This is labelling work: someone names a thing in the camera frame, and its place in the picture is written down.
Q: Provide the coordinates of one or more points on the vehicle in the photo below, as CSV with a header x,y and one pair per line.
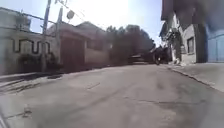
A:
x,y
136,59

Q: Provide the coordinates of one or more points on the dark trees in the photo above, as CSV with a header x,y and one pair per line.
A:
x,y
130,43

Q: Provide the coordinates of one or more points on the grey concrete road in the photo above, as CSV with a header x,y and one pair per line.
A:
x,y
116,100

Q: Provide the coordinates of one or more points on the utility pole with lamp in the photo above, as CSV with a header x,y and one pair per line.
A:
x,y
59,33

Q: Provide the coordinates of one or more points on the pale building with blue gate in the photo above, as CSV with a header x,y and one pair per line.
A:
x,y
186,43

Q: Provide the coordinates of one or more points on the concrete sidewalk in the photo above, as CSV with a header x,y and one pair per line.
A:
x,y
20,78
206,75

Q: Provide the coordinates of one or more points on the pale wall with dark pattern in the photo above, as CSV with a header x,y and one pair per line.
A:
x,y
20,56

